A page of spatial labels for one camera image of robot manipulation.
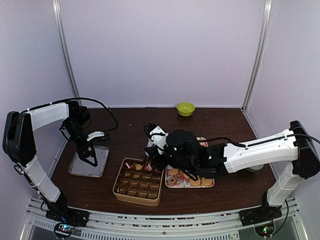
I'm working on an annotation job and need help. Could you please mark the silver tin lid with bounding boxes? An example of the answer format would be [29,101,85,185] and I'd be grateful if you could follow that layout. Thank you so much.
[68,146,110,178]

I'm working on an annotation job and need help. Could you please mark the flower shaped cookie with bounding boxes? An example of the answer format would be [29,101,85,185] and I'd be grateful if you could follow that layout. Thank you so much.
[134,163,144,171]

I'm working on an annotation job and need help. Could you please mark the right aluminium frame post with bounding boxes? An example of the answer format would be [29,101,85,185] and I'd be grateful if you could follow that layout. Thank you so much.
[242,0,274,114]

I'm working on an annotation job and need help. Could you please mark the left aluminium frame post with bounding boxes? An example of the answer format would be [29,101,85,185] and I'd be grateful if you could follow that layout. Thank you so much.
[52,0,80,98]

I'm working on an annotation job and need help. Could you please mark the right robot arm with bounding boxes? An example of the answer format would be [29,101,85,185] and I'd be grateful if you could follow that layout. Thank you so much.
[143,120,320,221]

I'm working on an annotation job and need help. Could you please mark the front aluminium rail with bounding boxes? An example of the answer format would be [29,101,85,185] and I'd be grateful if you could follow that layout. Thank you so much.
[18,197,310,240]

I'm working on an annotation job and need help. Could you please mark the aluminium frame post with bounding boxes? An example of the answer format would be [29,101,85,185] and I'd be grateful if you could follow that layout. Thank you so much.
[242,0,274,114]
[52,0,80,98]

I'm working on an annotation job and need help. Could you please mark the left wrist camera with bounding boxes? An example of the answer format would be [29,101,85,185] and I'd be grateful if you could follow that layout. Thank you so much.
[86,131,110,142]

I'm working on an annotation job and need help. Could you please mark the pale ceramic bowl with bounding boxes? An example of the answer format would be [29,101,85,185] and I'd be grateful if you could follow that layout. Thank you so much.
[246,164,264,173]

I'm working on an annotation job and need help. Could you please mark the round golden biscuit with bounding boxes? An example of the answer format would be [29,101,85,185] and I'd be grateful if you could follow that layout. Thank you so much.
[189,178,201,187]
[201,177,214,187]

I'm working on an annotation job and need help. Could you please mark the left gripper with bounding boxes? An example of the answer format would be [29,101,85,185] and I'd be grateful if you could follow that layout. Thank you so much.
[63,119,98,167]

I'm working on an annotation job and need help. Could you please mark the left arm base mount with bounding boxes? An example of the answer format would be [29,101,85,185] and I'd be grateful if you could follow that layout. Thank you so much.
[45,208,90,239]

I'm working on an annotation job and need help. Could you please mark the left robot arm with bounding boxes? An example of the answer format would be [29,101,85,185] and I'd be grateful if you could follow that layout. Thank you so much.
[2,100,105,222]

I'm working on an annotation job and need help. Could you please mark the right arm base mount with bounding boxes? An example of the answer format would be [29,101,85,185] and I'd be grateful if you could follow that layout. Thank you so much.
[239,207,283,238]

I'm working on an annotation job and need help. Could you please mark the steel kitchen tongs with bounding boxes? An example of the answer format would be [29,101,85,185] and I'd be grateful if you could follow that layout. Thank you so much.
[142,139,158,172]

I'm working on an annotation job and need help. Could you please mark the gold cookie tin box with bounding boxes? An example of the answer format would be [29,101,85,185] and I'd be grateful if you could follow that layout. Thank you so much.
[112,157,164,207]

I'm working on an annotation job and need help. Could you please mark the floral cookie tray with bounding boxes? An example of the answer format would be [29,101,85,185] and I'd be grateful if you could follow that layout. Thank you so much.
[164,136,216,189]

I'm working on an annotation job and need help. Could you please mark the green plastic bowl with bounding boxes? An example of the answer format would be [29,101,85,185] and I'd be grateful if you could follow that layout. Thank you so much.
[176,102,196,117]

